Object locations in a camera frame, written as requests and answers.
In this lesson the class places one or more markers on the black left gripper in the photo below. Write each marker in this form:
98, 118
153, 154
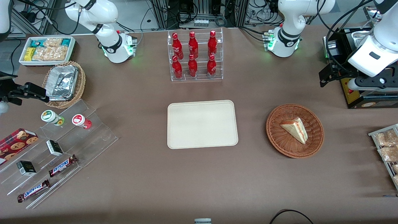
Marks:
344, 73

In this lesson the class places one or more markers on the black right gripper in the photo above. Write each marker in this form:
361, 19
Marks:
6, 90

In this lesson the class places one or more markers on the triangle sandwich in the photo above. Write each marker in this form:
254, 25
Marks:
295, 130

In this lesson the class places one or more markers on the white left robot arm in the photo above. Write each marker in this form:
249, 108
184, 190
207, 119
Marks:
286, 40

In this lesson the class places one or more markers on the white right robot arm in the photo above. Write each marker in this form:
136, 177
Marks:
108, 49

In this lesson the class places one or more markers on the light wicker basket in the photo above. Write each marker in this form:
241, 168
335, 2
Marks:
81, 84

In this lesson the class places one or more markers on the tray of packaged snacks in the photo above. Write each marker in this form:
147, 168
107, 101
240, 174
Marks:
373, 134

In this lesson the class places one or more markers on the brown wicker basket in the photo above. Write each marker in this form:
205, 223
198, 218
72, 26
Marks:
279, 140

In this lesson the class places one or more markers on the beige plastic tray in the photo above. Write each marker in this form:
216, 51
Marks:
202, 124

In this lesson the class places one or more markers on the green lid cup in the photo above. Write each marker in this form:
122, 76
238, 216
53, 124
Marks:
48, 116

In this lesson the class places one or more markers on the stack of foil trays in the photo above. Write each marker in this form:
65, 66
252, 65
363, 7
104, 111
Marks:
62, 82

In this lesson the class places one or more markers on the white rectangular snack bin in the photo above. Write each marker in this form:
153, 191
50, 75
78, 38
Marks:
21, 60

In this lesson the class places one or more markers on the yellow snack pack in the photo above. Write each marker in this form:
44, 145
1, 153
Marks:
29, 54

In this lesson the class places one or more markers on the clear cracker snack bag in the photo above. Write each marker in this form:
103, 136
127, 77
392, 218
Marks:
385, 138
53, 42
42, 54
388, 154
59, 53

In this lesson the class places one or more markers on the black food warmer machine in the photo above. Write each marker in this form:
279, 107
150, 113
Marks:
373, 101

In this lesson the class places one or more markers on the steel food pan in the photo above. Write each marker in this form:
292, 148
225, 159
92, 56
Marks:
360, 35

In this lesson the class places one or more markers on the teal snack pack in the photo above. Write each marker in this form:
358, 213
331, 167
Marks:
37, 43
66, 42

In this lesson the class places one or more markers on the red lid cup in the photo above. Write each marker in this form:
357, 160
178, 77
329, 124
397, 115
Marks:
78, 119

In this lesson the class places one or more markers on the red tartan cookie box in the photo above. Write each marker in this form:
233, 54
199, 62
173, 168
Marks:
15, 144

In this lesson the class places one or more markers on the small black box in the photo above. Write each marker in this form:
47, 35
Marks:
26, 168
54, 147

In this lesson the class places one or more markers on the clear acrylic stepped display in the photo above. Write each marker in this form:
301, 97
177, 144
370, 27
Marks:
93, 137

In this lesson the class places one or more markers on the Snickers chocolate bar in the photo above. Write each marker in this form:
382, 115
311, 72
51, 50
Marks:
62, 165
33, 190

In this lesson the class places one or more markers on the red soda bottle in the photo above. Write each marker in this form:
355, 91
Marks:
177, 46
212, 43
193, 46
211, 67
177, 69
192, 67

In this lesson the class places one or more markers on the clear acrylic bottle rack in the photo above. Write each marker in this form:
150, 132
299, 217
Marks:
200, 67

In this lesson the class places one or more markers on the white power strip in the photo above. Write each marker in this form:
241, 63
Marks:
201, 22

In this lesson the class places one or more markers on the aluminium equipment frame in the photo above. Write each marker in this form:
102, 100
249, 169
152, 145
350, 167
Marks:
161, 12

